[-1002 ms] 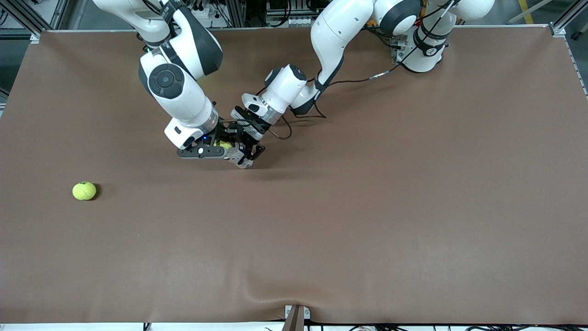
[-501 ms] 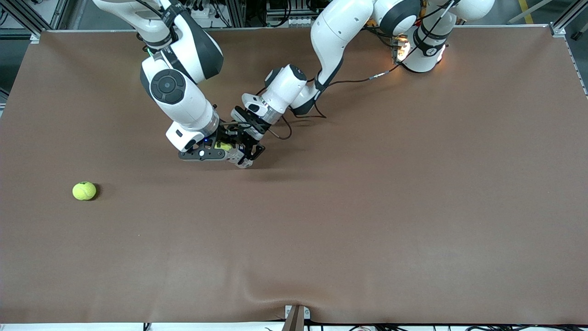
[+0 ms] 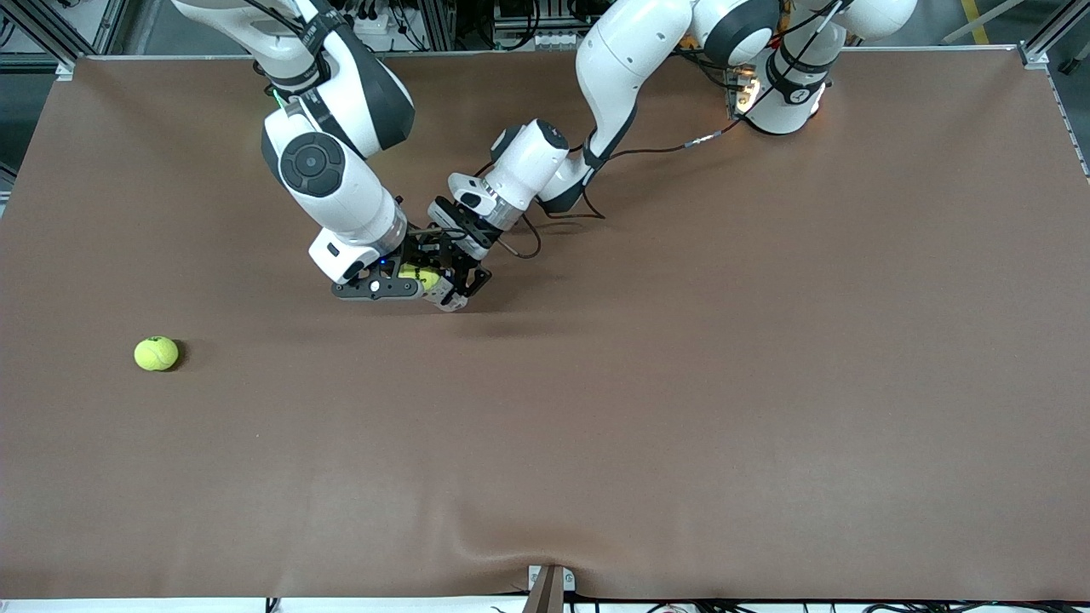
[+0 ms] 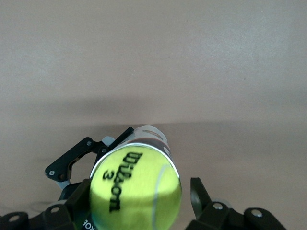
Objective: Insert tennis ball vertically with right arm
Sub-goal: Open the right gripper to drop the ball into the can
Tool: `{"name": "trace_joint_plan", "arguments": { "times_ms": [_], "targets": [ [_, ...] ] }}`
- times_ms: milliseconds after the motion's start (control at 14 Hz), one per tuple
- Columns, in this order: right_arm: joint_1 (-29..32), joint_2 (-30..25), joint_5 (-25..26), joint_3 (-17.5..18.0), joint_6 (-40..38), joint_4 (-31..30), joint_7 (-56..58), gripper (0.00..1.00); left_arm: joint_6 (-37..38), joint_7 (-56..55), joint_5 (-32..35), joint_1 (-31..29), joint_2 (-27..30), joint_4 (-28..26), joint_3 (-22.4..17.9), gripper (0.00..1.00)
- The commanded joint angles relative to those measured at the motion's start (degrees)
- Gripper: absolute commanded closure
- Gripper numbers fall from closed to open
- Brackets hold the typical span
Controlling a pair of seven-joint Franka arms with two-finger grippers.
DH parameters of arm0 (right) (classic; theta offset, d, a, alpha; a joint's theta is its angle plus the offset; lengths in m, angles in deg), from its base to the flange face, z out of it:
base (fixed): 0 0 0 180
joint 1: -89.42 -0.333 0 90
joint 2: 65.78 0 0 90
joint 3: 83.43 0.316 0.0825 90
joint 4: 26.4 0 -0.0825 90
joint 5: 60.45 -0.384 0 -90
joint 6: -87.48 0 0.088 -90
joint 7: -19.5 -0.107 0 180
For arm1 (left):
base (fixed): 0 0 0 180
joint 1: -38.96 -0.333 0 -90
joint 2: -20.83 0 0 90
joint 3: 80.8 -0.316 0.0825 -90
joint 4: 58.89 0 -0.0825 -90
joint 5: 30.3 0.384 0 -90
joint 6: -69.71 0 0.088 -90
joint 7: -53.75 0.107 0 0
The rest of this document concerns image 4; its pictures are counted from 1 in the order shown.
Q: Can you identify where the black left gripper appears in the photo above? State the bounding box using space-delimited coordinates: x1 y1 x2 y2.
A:
45 126 135 203

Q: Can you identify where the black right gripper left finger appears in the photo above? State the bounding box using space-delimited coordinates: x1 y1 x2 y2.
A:
0 178 92 230

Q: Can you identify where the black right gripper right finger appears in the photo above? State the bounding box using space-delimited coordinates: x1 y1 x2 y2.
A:
187 176 288 230

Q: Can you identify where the yellow-green tennis ball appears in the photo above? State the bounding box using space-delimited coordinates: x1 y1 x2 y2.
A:
89 146 182 230

